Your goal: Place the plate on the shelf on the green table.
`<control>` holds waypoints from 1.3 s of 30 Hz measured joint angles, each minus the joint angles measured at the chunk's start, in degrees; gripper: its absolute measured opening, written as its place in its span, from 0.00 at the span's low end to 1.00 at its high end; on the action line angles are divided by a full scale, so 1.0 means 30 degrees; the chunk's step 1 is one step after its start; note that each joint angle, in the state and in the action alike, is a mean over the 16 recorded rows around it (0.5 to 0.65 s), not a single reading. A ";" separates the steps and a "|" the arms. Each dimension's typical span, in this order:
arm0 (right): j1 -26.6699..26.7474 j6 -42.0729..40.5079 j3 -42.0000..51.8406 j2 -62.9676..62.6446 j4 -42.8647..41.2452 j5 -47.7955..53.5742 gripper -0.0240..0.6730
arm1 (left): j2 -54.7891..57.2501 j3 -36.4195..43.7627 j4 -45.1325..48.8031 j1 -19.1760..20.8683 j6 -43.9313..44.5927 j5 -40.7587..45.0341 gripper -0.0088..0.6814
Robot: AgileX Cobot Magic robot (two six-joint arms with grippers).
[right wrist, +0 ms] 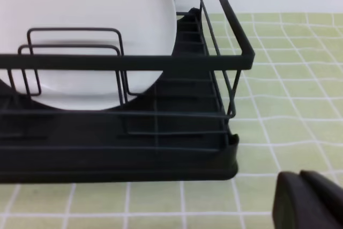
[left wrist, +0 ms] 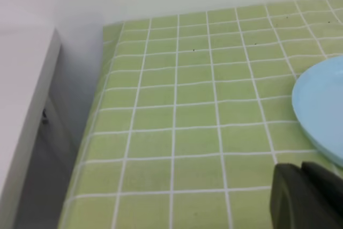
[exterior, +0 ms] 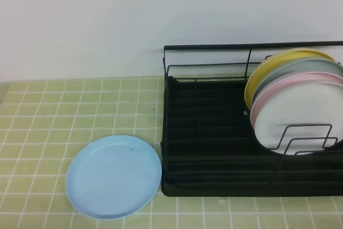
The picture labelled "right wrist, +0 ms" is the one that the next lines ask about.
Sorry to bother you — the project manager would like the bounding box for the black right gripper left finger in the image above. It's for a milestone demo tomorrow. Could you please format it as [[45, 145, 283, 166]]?
[[272, 172, 342, 228]]

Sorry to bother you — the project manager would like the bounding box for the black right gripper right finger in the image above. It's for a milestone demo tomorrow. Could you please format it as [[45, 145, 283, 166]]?
[[300, 171, 342, 210]]

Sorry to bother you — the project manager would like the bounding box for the white plate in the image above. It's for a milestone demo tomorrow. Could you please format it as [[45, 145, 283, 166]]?
[[1, 0, 177, 111]]

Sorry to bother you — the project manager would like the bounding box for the black wire dish rack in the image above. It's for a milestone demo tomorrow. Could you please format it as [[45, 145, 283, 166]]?
[[1, 0, 255, 183]]

